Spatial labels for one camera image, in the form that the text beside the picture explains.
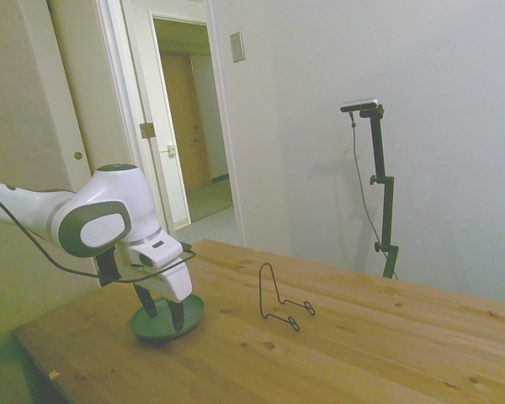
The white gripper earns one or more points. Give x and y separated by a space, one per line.
179 286

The white door with knob hole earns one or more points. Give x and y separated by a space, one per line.
76 84

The brass door hinge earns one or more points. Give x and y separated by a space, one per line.
147 130

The silver exterior camera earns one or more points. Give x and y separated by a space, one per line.
359 104

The wooden hallway door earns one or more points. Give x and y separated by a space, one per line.
181 126

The black camera stand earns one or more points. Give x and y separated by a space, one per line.
387 210

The beige wall switch plate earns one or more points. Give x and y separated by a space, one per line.
237 47

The door latch plate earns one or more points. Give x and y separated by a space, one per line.
171 150

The black tower appliance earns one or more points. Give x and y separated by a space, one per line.
107 265

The green round plate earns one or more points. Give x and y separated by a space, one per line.
160 330

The white door frame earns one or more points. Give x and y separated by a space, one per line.
115 50

